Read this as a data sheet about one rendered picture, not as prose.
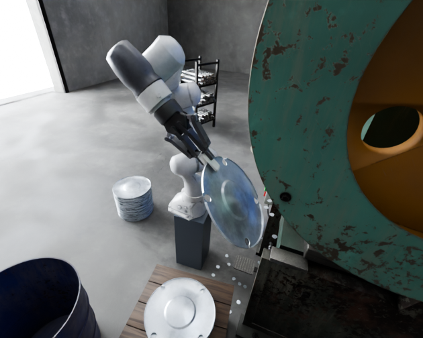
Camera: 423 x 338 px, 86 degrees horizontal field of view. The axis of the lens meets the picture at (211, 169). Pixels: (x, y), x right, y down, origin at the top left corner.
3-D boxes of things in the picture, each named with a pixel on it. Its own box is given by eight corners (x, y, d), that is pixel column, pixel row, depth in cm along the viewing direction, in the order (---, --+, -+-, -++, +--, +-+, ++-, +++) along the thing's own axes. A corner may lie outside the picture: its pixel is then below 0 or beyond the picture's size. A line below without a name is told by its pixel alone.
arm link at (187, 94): (179, 128, 121) (172, 96, 121) (209, 121, 119) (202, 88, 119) (168, 123, 102) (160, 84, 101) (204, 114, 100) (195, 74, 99)
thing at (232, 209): (271, 242, 75) (273, 241, 74) (216, 256, 53) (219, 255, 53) (246, 164, 85) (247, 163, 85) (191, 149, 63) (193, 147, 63)
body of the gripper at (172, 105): (146, 119, 61) (169, 145, 63) (165, 100, 57) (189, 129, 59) (160, 110, 67) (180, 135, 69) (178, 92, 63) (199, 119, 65)
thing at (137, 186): (111, 201, 165) (111, 200, 165) (113, 178, 188) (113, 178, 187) (152, 196, 173) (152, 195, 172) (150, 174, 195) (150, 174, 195)
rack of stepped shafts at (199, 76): (197, 135, 319) (199, 62, 267) (176, 126, 343) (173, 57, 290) (217, 127, 347) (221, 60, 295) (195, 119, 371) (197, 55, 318)
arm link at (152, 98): (149, 82, 55) (164, 100, 56) (172, 73, 65) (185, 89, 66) (123, 111, 62) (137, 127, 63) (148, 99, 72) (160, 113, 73)
